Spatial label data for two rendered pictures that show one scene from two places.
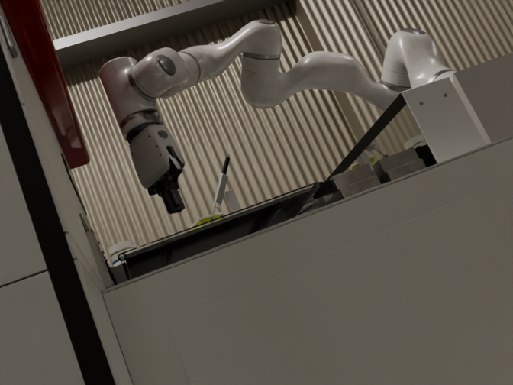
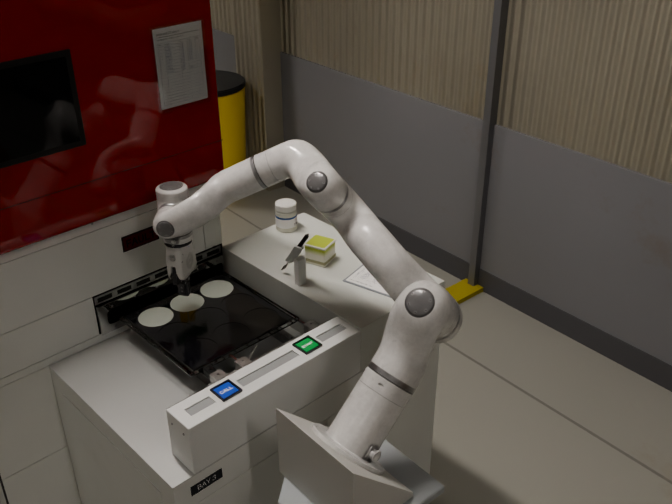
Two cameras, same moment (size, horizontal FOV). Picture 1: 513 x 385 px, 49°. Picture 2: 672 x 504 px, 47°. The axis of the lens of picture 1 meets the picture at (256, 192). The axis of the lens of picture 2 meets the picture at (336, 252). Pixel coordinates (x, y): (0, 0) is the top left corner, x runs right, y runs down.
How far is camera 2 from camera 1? 2.29 m
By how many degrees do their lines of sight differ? 74
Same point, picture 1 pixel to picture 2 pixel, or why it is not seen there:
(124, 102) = not seen: hidden behind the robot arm
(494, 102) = (290, 448)
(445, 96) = (183, 434)
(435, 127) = (174, 439)
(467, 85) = (280, 423)
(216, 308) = (72, 406)
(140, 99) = not seen: hidden behind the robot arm
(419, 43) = (401, 323)
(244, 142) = not seen: outside the picture
